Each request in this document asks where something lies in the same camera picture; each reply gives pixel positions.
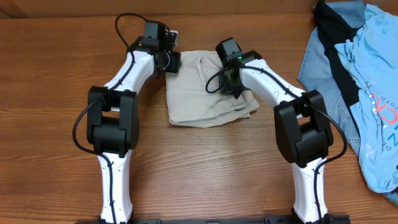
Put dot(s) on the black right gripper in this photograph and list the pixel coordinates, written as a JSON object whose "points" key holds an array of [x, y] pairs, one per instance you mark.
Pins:
{"points": [[224, 89]]}

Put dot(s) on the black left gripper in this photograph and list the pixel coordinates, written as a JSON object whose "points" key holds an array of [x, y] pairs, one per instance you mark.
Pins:
{"points": [[173, 67]]}

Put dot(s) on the beige shorts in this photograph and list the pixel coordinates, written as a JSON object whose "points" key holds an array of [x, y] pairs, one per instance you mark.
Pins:
{"points": [[188, 102]]}

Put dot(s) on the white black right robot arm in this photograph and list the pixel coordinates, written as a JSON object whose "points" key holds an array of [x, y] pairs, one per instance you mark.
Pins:
{"points": [[302, 129]]}

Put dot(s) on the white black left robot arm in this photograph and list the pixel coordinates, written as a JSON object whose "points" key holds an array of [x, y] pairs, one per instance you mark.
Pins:
{"points": [[113, 114]]}

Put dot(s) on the blue denim jeans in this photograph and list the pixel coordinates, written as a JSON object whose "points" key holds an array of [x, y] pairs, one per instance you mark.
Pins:
{"points": [[321, 69]]}

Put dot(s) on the light blue t-shirt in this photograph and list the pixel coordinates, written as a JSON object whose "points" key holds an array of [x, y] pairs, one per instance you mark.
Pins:
{"points": [[370, 57]]}

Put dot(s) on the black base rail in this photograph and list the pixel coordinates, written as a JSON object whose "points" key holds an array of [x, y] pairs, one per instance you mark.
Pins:
{"points": [[270, 219]]}

